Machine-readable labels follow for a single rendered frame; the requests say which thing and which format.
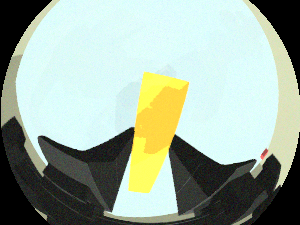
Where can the yellow bar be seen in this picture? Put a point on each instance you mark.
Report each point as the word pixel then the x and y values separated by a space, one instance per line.
pixel 160 105

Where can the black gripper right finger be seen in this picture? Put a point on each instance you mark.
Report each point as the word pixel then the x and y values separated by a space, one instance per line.
pixel 197 177

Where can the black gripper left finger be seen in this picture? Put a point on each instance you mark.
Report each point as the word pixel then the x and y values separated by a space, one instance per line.
pixel 101 168

